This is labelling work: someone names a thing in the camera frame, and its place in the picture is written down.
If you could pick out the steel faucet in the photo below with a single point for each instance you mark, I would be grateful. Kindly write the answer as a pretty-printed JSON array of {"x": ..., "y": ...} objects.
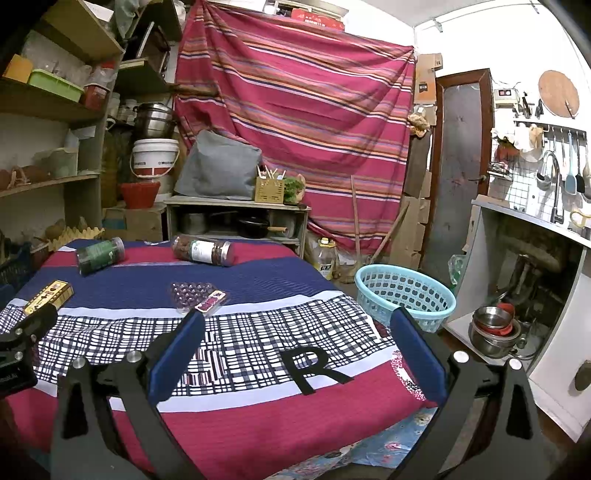
[{"x": 556, "y": 184}]

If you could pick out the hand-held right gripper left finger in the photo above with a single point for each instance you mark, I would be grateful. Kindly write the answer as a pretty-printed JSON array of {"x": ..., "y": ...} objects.
[{"x": 178, "y": 355}]

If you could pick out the white sink cabinet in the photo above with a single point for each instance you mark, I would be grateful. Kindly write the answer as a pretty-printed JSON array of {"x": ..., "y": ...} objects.
[{"x": 554, "y": 369}]

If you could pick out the yellow egg tray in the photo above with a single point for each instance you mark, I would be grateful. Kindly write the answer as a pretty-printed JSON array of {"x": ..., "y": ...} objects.
[{"x": 78, "y": 235}]

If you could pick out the blue floral sheet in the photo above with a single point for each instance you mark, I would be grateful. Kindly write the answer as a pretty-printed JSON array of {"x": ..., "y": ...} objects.
[{"x": 392, "y": 438}]

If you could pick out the printed blanket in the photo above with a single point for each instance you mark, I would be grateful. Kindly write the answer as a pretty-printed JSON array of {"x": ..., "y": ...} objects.
[{"x": 254, "y": 429}]

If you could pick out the cardboard sheet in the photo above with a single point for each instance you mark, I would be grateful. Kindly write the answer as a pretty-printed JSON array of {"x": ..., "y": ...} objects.
[{"x": 427, "y": 78}]

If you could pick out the green plastic tray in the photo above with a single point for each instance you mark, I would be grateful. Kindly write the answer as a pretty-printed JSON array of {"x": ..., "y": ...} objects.
[{"x": 55, "y": 85}]

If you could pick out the wooden chopstick holder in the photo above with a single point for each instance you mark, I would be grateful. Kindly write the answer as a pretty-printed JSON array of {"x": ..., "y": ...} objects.
[{"x": 270, "y": 191}]

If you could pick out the clear purple candy tray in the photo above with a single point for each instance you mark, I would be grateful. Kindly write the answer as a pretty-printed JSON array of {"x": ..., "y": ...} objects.
[{"x": 187, "y": 295}]

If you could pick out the red plastic basin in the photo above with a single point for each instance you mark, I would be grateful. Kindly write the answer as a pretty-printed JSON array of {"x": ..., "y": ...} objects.
[{"x": 141, "y": 196}]

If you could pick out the white label jar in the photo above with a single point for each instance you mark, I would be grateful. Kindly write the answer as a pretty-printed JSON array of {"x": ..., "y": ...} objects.
[{"x": 203, "y": 251}]

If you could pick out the small pink packet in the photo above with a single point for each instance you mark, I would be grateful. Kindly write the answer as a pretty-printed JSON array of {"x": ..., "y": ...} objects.
[{"x": 213, "y": 302}]

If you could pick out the steel bowl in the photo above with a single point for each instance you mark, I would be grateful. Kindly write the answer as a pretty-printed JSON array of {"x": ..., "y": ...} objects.
[{"x": 491, "y": 316}]

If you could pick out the blue printed cardboard box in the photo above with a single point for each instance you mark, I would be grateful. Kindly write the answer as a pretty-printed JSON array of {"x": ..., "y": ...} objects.
[{"x": 138, "y": 224}]

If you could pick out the low wooden rack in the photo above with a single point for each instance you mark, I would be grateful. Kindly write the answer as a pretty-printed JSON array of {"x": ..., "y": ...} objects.
[{"x": 231, "y": 203}]

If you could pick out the wooden shelf unit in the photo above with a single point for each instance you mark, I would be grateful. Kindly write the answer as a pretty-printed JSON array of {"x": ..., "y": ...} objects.
[{"x": 46, "y": 108}]

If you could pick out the hanging kitchen utensils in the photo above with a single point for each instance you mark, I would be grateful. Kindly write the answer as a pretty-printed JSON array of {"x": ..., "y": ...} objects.
[{"x": 577, "y": 175}]

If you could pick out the stainless steel pot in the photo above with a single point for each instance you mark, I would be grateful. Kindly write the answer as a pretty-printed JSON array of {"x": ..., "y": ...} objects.
[{"x": 154, "y": 120}]

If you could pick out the green leafy vegetables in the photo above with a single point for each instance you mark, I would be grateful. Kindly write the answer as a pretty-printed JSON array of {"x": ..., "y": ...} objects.
[{"x": 294, "y": 189}]

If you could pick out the red plastic bowl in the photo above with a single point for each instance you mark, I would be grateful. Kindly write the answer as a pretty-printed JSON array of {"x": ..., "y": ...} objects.
[{"x": 517, "y": 330}]

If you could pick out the brown framed door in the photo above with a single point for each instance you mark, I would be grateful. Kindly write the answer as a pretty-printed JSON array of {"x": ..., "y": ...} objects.
[{"x": 457, "y": 184}]

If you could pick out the yellow label oil bottle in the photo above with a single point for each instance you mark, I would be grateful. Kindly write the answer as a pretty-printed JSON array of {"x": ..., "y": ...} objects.
[{"x": 328, "y": 261}]

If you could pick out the orange box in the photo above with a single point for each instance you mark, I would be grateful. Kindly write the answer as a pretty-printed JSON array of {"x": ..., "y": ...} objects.
[{"x": 17, "y": 69}]

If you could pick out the dark blue plastic crate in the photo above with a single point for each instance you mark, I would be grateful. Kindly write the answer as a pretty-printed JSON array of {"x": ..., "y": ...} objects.
[{"x": 16, "y": 270}]

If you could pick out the round wooden board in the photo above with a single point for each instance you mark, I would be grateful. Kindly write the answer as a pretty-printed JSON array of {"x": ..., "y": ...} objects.
[{"x": 558, "y": 92}]

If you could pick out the white electric box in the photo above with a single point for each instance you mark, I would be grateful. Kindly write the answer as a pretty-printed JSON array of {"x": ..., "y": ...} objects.
[{"x": 505, "y": 98}]

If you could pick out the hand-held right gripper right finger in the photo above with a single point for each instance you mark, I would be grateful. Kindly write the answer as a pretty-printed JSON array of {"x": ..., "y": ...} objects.
[{"x": 420, "y": 355}]

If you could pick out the light blue plastic basket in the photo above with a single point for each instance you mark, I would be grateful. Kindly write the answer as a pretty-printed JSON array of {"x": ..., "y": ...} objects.
[{"x": 369, "y": 295}]

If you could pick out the green label jar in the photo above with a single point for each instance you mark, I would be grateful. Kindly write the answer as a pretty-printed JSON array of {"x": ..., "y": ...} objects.
[{"x": 99, "y": 256}]

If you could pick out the green plastic bag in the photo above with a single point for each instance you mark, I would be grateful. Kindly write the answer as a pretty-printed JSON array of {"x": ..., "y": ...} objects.
[{"x": 457, "y": 270}]

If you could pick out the white plastic bucket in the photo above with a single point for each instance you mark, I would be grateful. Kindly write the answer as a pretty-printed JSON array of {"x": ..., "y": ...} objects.
[{"x": 154, "y": 157}]

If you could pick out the red striped curtain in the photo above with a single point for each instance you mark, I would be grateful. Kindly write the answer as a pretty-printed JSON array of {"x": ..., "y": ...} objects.
[{"x": 300, "y": 115}]

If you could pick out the potato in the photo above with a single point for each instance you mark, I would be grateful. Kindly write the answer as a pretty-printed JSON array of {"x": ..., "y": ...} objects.
[{"x": 56, "y": 230}]

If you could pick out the stacked cardboard pieces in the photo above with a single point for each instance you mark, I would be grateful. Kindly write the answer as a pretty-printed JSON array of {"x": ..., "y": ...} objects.
[{"x": 411, "y": 230}]

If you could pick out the yellow snack box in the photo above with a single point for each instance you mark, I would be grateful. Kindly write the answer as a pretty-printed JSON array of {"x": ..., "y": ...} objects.
[{"x": 48, "y": 295}]

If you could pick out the clear plastic container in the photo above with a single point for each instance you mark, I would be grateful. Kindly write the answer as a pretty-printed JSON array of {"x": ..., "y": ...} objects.
[{"x": 57, "y": 164}]

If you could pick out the wooden stick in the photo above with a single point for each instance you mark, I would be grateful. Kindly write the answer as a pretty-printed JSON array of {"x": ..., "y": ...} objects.
[{"x": 355, "y": 221}]

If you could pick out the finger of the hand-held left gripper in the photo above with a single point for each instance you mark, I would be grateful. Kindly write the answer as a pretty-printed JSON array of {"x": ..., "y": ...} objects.
[{"x": 32, "y": 325}]

